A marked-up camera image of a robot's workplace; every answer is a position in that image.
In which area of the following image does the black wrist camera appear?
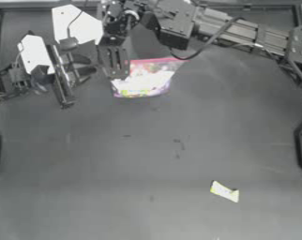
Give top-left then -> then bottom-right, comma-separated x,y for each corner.
58,37 -> 80,53
31,64 -> 51,83

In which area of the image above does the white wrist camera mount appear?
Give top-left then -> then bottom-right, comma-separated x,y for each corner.
51,4 -> 106,46
16,33 -> 58,76

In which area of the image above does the clear bag with pink zip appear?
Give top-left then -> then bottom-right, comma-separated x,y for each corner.
111,56 -> 189,99

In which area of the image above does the pale yellow candy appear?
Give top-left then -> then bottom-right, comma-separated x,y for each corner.
210,180 -> 242,203

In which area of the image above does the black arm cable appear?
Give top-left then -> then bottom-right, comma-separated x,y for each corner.
170,16 -> 245,61

